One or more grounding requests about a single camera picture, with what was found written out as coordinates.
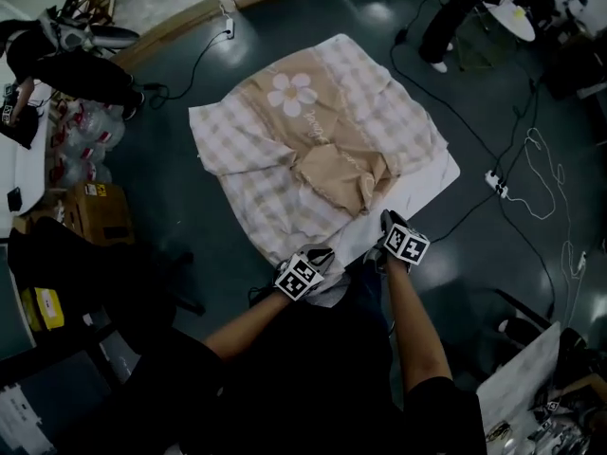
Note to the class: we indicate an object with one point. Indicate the grey flat board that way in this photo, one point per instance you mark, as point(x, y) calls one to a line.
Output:
point(47, 396)

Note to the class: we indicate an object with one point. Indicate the marble pattern table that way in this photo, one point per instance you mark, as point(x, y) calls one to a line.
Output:
point(517, 387)

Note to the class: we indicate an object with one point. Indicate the person's black shirt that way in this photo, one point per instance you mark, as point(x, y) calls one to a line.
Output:
point(308, 396)

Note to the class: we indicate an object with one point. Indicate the yellow box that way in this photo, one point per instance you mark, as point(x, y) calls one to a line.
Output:
point(45, 308)

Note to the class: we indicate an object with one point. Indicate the person's left forearm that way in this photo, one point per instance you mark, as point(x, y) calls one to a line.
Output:
point(246, 325)

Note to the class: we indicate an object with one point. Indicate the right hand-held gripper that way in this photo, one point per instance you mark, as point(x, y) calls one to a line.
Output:
point(405, 247)

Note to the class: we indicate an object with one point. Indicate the person's blue jeans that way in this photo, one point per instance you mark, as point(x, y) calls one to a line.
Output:
point(370, 296)

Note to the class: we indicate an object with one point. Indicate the white power strip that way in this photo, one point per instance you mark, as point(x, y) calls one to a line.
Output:
point(229, 27)
point(496, 184)

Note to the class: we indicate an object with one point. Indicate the brown cardboard box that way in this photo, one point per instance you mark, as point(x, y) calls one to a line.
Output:
point(97, 211)

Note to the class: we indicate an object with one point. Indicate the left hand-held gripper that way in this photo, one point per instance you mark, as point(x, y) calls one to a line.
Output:
point(299, 278)

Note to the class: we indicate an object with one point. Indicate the pile of plastic bottle packs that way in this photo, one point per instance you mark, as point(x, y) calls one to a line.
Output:
point(87, 135)

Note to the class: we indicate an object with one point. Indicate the person's right forearm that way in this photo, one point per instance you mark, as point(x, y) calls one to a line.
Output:
point(417, 320)

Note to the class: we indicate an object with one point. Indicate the white work desk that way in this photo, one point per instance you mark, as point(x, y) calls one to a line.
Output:
point(21, 169)

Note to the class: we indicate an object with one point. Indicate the beige checked flower tablecloth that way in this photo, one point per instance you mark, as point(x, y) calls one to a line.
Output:
point(303, 126)

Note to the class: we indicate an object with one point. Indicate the white oval side table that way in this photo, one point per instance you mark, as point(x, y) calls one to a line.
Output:
point(514, 17)

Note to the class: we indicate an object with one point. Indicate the black office chair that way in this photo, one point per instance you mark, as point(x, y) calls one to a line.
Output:
point(71, 278)

